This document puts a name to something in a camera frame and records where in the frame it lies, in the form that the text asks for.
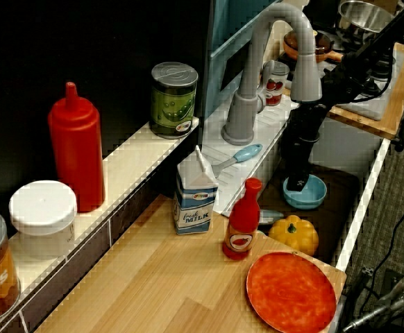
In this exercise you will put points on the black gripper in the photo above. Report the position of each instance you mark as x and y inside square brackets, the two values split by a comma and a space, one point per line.
[299, 159]

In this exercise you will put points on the light blue plastic bowl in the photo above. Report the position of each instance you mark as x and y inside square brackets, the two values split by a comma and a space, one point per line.
[314, 195]

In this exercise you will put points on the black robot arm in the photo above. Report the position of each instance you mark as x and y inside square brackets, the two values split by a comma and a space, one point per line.
[375, 41]

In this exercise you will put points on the steel mixing bowl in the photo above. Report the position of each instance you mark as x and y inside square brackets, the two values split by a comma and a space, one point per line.
[365, 17]

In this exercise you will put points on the brown cloth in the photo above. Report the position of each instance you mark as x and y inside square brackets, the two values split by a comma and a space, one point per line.
[341, 194]

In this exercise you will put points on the yellow toy bell pepper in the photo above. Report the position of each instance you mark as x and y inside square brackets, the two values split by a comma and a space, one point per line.
[295, 239]

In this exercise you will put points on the white toy sink basin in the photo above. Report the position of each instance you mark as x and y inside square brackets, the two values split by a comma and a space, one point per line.
[361, 194]

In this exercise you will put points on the red hot sauce bottle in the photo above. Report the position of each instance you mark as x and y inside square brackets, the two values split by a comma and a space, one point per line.
[242, 225]

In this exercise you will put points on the grey toy faucet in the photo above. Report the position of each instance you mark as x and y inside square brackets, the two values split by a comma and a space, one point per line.
[243, 114]

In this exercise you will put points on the tomato can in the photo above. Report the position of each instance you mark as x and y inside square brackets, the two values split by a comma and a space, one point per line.
[277, 86]

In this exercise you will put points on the white toy stove top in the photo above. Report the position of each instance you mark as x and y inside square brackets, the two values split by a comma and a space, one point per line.
[365, 107]

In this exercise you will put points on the toy milk carton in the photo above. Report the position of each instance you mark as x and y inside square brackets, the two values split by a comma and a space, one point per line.
[195, 208]

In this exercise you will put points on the orange round plate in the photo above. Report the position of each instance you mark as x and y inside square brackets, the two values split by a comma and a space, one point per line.
[292, 291]

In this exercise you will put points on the green peas can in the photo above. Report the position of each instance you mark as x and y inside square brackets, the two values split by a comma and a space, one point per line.
[172, 104]

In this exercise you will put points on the grey metal stand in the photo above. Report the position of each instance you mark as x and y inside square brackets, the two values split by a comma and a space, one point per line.
[396, 295]

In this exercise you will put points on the backsplash shelf with brown tiles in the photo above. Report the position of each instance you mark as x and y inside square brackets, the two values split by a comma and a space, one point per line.
[132, 156]

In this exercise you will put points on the red ketchup squeeze bottle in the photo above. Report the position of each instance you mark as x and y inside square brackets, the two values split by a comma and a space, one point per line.
[77, 149]

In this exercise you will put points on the white lidded jar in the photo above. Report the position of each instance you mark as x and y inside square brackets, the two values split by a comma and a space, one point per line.
[42, 215]

